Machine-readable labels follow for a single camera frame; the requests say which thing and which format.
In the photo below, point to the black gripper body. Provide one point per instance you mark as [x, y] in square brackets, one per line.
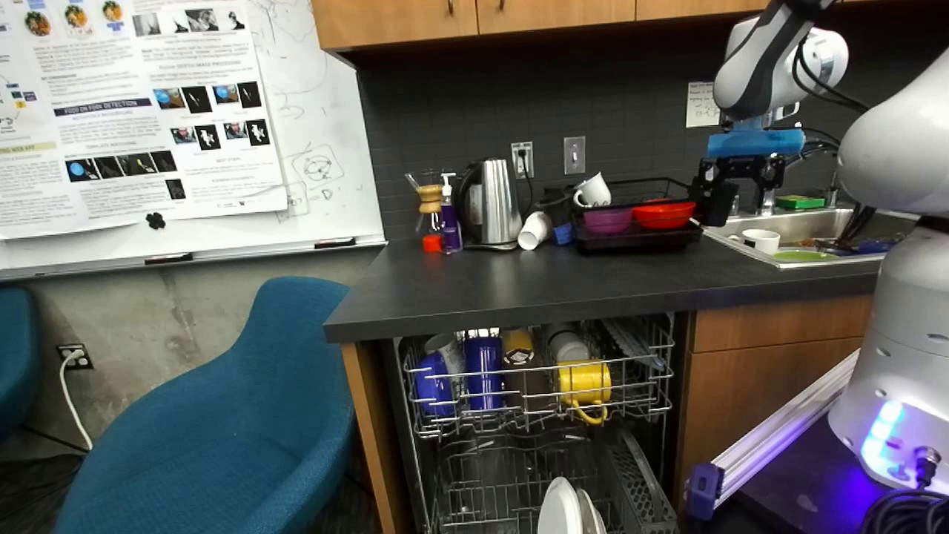
[765, 173]

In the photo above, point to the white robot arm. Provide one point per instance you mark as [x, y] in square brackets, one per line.
[892, 415]

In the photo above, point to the white mug in sink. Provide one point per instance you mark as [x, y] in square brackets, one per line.
[759, 238]

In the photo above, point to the stainless steel sink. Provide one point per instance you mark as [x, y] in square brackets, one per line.
[814, 229]

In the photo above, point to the green sponge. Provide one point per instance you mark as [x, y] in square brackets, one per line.
[797, 204]

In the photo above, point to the black utensil caddy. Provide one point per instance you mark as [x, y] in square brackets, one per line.
[711, 204]

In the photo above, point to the green bowl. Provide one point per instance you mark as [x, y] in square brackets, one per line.
[797, 257]

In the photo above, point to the white paper note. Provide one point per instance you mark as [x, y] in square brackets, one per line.
[701, 108]

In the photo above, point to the red bowl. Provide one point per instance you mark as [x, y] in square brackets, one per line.
[662, 216]

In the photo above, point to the black dish rack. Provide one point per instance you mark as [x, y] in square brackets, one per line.
[627, 194]

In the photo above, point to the purple bowl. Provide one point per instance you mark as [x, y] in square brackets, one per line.
[605, 222]

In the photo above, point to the white mug on rack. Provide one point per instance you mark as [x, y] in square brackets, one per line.
[590, 192]

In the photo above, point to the wooden base cabinet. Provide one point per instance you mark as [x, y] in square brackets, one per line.
[729, 370]

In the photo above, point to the small blue cup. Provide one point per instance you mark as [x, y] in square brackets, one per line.
[563, 234]

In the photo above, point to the white paper cup lying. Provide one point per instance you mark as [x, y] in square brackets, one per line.
[533, 229]

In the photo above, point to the yellow mug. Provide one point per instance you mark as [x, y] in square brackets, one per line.
[584, 389]

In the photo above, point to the stainless electric kettle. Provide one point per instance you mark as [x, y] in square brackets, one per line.
[489, 211]

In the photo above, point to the dishwasher upper rack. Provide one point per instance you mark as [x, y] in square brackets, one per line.
[636, 352]

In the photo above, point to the dishwasher rack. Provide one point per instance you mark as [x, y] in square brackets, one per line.
[636, 352]
[492, 484]

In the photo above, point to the purple soap dispenser bottle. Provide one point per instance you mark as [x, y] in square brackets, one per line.
[450, 229]

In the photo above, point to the blue cup in dishwasher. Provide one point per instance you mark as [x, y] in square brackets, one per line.
[484, 376]
[430, 388]

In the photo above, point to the glass pour-over coffee maker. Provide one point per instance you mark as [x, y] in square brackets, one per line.
[427, 204]

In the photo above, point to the small red cup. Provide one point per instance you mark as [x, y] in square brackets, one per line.
[430, 244]

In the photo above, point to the dishwasher lower rack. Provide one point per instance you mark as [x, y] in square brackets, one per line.
[492, 484]

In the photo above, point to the whiteboard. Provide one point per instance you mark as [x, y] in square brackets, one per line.
[320, 145]

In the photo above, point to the wooden upper cabinets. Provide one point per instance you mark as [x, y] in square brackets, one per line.
[345, 25]

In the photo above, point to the teal armchair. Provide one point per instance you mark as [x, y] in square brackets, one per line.
[247, 443]

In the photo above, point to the research poster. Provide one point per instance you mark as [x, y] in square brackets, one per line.
[132, 111]

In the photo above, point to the white light switch plate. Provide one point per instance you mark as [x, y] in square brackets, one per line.
[573, 157]

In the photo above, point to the wall power outlet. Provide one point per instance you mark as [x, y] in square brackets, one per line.
[522, 160]

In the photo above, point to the aluminium rail with blue end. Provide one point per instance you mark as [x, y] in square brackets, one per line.
[714, 481]

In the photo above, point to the floor wall outlet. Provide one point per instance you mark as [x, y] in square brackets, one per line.
[75, 357]

